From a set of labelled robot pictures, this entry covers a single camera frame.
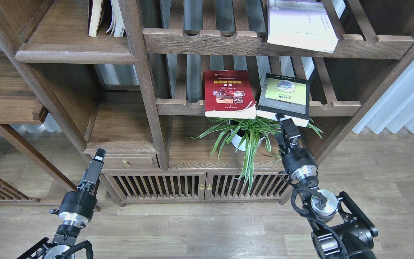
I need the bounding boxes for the white open standing book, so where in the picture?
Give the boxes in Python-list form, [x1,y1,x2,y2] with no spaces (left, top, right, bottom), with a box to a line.
[105,0,125,37]

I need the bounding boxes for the white paperback book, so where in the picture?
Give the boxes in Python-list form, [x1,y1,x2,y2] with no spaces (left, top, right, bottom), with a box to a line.
[267,0,338,53]

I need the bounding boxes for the tan standing book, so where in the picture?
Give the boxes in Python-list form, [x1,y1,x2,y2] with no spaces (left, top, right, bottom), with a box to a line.
[88,0,104,37]

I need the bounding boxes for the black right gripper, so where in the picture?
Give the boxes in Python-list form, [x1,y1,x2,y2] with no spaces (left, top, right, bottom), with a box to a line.
[275,113,318,180]

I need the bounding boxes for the white plant pot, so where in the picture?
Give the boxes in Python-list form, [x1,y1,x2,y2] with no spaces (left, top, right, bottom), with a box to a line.
[231,127,265,151]

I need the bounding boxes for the white curtain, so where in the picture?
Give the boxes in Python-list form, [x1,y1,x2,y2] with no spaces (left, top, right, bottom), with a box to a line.
[352,61,414,134]

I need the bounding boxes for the dark wooden bookshelf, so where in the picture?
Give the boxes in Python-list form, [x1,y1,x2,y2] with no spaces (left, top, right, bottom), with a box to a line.
[0,0,414,205]

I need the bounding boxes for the brass cabinet door knobs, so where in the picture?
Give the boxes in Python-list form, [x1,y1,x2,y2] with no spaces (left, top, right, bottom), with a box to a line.
[198,184,212,190]

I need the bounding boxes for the grey green cover book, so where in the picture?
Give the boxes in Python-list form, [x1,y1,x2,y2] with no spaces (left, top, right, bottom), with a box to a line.
[257,73,309,127]

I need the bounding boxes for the green spider plant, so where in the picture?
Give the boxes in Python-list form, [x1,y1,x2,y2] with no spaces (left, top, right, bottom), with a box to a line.
[197,118,318,194]

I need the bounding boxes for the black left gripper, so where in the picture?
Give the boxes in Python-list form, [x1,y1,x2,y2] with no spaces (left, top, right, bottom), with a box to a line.
[50,149,106,228]

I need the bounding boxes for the red cover book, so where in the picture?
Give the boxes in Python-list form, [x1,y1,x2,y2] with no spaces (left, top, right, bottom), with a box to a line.
[204,70,256,119]

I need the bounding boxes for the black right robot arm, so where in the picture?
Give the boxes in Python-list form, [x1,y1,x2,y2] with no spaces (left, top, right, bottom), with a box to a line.
[275,113,378,259]

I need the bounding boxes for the wooden side table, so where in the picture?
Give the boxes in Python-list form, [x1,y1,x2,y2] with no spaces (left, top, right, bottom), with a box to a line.
[0,51,88,218]

